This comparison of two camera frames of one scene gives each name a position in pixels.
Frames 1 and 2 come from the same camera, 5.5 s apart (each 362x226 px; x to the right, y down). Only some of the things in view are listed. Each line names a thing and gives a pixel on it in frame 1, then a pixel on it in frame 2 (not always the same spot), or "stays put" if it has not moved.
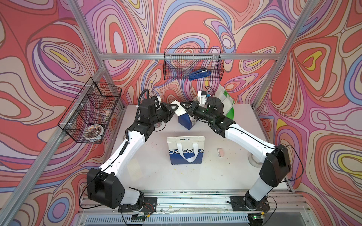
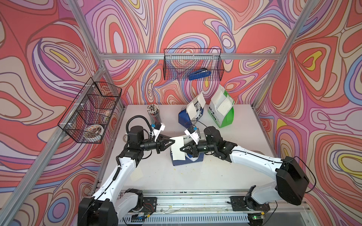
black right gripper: x=192 y=107 -> x=193 y=149
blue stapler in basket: x=202 y=72 stays put
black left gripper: x=164 y=107 -> x=159 y=145
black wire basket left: x=87 y=114 stays put
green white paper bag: x=228 y=102 stays put
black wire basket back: x=178 y=63 stays put
